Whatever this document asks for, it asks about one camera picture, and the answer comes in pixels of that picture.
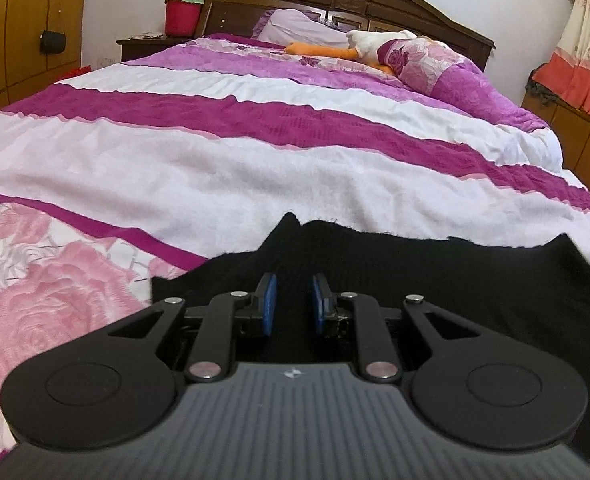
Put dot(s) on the purple floral bedspread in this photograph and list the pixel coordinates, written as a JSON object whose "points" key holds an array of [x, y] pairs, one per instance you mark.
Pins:
{"points": [[175, 160]]}

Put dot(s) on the floral curtain with red hem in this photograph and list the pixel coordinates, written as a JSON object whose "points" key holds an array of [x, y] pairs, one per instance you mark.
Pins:
{"points": [[585, 50]]}

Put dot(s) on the lilac pillow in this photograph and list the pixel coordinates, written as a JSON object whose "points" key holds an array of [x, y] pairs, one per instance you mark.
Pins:
{"points": [[300, 27]]}

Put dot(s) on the white and orange plush toy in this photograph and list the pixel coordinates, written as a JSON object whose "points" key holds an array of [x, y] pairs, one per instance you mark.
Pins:
{"points": [[375, 42]]}

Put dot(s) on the folded purple floral quilt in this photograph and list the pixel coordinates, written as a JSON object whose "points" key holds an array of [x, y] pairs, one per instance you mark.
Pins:
{"points": [[455, 80]]}

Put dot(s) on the wooden wardrobe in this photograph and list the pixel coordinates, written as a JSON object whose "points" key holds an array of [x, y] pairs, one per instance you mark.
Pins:
{"points": [[20, 20]]}

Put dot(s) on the red bucket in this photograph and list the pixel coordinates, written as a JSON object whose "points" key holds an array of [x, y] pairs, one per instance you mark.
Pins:
{"points": [[182, 17]]}

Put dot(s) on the small black bag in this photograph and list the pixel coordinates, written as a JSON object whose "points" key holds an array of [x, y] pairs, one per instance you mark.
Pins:
{"points": [[53, 42]]}

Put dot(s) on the dark wooden nightstand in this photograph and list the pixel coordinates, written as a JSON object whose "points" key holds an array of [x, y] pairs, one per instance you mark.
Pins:
{"points": [[145, 49]]}

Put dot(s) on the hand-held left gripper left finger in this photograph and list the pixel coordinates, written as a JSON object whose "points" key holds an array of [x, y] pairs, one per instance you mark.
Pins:
{"points": [[270, 306]]}

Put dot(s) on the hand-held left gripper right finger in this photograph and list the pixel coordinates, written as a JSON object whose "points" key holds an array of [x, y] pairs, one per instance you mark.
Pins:
{"points": [[319, 306]]}

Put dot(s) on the low wooden cabinet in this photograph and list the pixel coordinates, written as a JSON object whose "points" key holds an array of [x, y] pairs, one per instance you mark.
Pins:
{"points": [[575, 140]]}

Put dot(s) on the papers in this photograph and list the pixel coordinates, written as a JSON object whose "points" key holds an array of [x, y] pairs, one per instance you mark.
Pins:
{"points": [[147, 36]]}

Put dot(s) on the black button cardigan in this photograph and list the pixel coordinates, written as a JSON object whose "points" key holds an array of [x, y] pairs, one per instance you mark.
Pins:
{"points": [[475, 290]]}

